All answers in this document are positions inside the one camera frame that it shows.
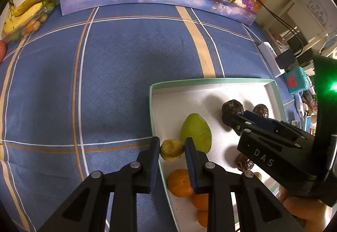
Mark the dark brown wrinkled date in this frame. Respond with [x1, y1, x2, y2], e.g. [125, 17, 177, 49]
[253, 104, 269, 119]
[235, 153, 254, 172]

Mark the black cable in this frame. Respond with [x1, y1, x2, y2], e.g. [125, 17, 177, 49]
[244, 0, 316, 56]

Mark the white tray with green rim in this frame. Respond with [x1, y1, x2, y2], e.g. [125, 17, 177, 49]
[150, 78, 286, 232]

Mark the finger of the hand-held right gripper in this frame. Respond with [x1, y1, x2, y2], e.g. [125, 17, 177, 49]
[237, 129, 316, 187]
[222, 110, 315, 148]

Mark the pile of small toys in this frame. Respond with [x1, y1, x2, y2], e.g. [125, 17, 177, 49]
[292, 90, 319, 135]

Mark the orange tangerine with stem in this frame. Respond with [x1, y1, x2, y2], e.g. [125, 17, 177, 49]
[167, 169, 195, 198]

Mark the white wooden shelf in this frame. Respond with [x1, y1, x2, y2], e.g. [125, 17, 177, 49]
[263, 0, 337, 50]

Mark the black charger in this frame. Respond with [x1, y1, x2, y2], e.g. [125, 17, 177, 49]
[275, 50, 296, 69]

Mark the clear plastic fruit container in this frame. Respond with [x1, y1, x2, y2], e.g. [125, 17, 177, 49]
[3, 0, 60, 43]

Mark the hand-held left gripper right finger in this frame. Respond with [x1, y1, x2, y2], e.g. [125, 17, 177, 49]
[184, 137, 306, 232]

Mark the person's right hand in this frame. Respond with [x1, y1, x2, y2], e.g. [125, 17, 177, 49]
[278, 185, 333, 222]

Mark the teal box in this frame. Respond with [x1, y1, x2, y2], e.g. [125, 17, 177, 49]
[284, 66, 310, 95]

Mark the green mango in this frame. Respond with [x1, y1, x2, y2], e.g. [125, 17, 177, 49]
[181, 113, 212, 154]

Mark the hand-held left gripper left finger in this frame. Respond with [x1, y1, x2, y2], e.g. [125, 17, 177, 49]
[38, 136, 160, 232]

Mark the white power strip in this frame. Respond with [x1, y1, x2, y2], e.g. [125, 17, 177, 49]
[258, 42, 286, 77]

